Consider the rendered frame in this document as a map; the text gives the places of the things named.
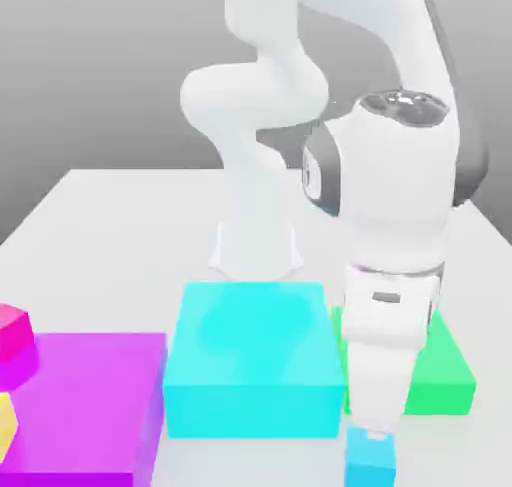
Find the small yellow cube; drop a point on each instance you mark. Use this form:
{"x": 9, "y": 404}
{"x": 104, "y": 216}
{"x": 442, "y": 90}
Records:
{"x": 6, "y": 427}

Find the small pink cube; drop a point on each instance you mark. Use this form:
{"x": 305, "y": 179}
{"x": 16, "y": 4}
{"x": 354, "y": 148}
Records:
{"x": 12, "y": 333}

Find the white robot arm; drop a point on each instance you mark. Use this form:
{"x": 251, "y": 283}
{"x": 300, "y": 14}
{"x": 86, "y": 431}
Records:
{"x": 400, "y": 199}

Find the large cyan box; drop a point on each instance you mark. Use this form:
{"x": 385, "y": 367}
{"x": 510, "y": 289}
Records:
{"x": 252, "y": 355}

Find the large green box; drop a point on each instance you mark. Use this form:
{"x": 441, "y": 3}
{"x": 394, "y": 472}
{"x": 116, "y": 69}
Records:
{"x": 440, "y": 375}

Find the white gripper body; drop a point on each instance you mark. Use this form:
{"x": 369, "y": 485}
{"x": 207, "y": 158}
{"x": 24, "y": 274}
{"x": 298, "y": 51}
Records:
{"x": 382, "y": 383}

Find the small light blue cube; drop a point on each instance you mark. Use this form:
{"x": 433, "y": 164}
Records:
{"x": 370, "y": 461}

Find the large magenta box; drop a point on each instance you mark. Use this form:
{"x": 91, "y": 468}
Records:
{"x": 88, "y": 403}

